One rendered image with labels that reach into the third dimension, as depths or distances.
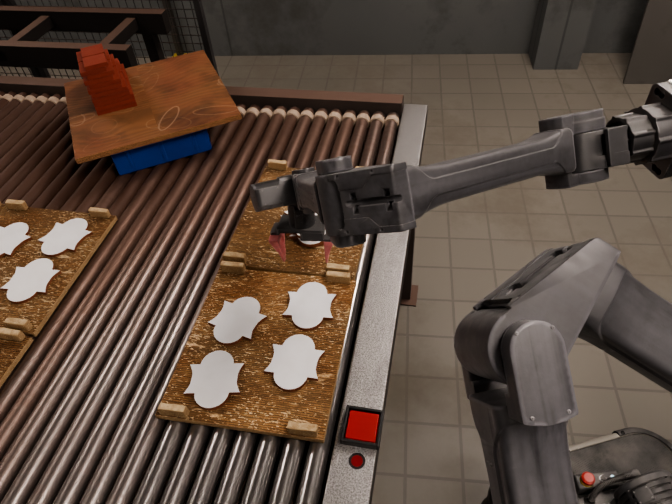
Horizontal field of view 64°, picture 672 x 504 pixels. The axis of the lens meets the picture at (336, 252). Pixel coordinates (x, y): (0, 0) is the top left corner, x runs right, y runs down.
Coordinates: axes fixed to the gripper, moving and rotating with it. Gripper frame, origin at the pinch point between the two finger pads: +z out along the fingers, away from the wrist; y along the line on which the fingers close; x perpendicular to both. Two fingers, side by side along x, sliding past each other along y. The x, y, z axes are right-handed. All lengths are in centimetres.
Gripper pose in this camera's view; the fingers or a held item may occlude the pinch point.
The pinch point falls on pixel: (305, 257)
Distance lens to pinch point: 120.8
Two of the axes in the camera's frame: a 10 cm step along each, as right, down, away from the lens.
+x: -1.3, 5.4, -8.3
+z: 0.4, 8.4, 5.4
